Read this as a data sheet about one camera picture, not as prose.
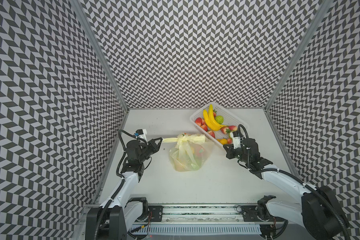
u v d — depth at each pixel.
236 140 0.75
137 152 0.63
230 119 1.05
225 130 0.99
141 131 0.75
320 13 0.69
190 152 0.79
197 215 0.74
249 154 0.64
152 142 0.72
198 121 1.03
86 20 0.76
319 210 0.41
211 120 1.03
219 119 1.05
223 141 0.93
